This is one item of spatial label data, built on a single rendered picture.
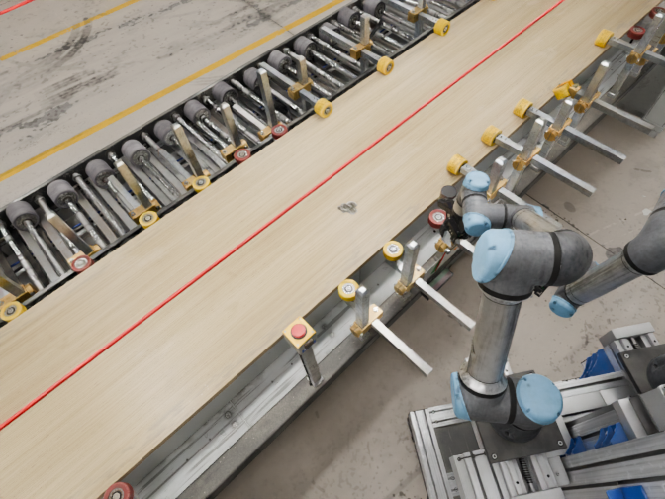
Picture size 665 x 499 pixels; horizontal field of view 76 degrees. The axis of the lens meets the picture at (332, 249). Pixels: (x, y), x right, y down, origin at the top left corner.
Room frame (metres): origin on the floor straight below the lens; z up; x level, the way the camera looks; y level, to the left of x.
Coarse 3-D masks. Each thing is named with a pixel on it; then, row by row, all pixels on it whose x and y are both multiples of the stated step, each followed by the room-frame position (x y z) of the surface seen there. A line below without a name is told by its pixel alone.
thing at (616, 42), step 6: (612, 42) 1.97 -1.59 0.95; (618, 42) 1.95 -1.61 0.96; (624, 42) 1.94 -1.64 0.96; (618, 48) 1.94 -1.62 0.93; (624, 48) 1.92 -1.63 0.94; (630, 48) 1.90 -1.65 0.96; (648, 54) 1.82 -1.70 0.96; (654, 54) 1.81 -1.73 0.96; (654, 60) 1.79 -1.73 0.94; (660, 60) 1.77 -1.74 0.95
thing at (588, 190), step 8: (504, 136) 1.37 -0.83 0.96; (504, 144) 1.33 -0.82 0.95; (512, 144) 1.32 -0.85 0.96; (520, 152) 1.27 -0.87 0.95; (536, 160) 1.21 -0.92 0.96; (544, 160) 1.20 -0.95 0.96; (544, 168) 1.17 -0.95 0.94; (552, 168) 1.15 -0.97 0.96; (560, 168) 1.15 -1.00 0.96; (560, 176) 1.11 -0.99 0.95; (568, 176) 1.10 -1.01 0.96; (568, 184) 1.08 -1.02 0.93; (576, 184) 1.06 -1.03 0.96; (584, 184) 1.05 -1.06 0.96; (584, 192) 1.03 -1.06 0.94; (592, 192) 1.01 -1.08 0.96
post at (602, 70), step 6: (606, 60) 1.54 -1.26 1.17; (600, 66) 1.53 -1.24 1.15; (606, 66) 1.52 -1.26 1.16; (600, 72) 1.53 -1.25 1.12; (606, 72) 1.52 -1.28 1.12; (594, 78) 1.53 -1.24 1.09; (600, 78) 1.52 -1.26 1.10; (594, 84) 1.52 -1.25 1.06; (588, 90) 1.53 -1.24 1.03; (594, 90) 1.51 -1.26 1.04; (588, 96) 1.52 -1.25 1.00; (588, 102) 1.51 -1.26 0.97; (576, 114) 1.53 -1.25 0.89; (582, 114) 1.52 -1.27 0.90; (576, 120) 1.52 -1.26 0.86; (570, 126) 1.53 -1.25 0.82; (576, 126) 1.53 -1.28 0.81; (564, 138) 1.52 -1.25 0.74
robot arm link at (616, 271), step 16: (656, 224) 0.49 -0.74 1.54; (640, 240) 0.47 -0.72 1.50; (656, 240) 0.46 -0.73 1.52; (624, 256) 0.46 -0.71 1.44; (640, 256) 0.44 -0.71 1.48; (656, 256) 0.43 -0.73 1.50; (592, 272) 0.49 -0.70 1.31; (608, 272) 0.46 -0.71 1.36; (624, 272) 0.44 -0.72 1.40; (640, 272) 0.42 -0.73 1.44; (656, 272) 0.41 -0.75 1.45; (560, 288) 0.52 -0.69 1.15; (576, 288) 0.48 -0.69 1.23; (592, 288) 0.46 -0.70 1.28; (608, 288) 0.44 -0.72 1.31; (560, 304) 0.47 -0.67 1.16; (576, 304) 0.46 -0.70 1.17
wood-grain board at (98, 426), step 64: (512, 0) 2.54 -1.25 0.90; (576, 0) 2.46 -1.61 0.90; (640, 0) 2.39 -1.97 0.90; (448, 64) 1.99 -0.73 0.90; (512, 64) 1.94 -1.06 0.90; (576, 64) 1.88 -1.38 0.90; (320, 128) 1.62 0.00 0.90; (384, 128) 1.57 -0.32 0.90; (448, 128) 1.52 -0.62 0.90; (512, 128) 1.47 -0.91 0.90; (256, 192) 1.25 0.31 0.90; (320, 192) 1.21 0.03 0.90; (384, 192) 1.17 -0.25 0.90; (128, 256) 0.98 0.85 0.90; (192, 256) 0.95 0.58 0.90; (256, 256) 0.91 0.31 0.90; (320, 256) 0.88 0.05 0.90; (64, 320) 0.72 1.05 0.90; (128, 320) 0.69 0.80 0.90; (192, 320) 0.66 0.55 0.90; (256, 320) 0.64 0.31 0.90; (0, 384) 0.50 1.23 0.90; (64, 384) 0.47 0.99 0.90; (128, 384) 0.45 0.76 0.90; (192, 384) 0.42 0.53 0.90; (0, 448) 0.28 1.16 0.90; (64, 448) 0.26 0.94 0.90; (128, 448) 0.24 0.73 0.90
